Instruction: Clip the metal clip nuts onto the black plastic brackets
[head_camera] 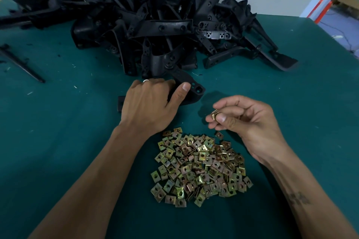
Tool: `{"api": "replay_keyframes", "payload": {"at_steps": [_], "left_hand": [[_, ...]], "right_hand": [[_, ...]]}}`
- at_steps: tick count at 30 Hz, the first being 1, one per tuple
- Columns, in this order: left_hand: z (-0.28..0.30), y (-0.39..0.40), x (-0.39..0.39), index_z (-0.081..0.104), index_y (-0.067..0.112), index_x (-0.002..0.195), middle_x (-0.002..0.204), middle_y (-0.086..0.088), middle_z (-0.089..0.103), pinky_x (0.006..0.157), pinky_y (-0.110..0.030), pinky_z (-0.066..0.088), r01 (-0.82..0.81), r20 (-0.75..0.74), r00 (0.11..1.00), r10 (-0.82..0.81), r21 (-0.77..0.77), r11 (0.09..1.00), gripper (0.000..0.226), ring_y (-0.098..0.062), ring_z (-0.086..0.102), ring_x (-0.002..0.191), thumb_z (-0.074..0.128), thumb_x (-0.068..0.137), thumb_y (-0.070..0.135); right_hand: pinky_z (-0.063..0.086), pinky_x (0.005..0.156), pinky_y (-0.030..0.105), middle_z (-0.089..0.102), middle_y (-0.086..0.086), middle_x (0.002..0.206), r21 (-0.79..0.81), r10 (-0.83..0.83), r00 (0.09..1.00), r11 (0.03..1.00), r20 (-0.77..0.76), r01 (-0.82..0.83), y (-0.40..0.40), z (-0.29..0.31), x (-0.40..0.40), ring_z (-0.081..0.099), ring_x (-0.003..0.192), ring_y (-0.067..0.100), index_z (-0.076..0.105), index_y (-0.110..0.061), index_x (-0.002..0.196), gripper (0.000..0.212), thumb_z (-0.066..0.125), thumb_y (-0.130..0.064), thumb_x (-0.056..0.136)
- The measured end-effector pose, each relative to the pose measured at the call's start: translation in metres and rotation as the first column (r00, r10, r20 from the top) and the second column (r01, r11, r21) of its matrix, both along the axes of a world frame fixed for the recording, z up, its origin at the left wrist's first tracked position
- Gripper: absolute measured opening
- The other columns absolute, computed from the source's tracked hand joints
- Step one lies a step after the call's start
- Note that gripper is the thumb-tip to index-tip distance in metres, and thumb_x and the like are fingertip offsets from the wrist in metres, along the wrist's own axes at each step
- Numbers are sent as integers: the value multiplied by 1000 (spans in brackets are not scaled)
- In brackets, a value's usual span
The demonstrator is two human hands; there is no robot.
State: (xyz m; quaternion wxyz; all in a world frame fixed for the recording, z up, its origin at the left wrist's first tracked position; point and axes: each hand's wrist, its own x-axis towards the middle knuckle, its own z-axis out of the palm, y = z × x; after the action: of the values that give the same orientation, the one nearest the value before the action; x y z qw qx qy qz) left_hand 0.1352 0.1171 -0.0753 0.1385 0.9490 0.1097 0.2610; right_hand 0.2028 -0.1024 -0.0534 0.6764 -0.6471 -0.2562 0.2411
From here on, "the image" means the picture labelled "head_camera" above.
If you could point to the person's right hand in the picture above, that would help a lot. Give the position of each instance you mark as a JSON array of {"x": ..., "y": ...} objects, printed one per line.
[{"x": 255, "y": 129}]

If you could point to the person's left hand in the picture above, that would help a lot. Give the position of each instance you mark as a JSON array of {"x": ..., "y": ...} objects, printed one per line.
[{"x": 148, "y": 107}]

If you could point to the pile of brass clip nuts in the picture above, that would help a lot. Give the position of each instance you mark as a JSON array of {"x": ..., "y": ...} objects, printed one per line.
[{"x": 199, "y": 169}]

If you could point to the pile of black plastic brackets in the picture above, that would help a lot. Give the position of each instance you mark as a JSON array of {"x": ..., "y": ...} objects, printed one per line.
[{"x": 151, "y": 23}]

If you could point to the person's right forearm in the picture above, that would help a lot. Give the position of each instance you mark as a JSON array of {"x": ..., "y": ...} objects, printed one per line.
[{"x": 314, "y": 202}]

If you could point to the person's left forearm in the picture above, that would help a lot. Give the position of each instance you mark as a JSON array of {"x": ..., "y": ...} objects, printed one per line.
[{"x": 84, "y": 191}]

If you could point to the green table cloth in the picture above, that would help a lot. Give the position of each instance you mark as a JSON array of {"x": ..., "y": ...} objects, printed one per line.
[{"x": 56, "y": 135}]

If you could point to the thin black plastic strip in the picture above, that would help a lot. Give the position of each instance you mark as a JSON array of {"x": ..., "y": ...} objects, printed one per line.
[{"x": 22, "y": 64}]

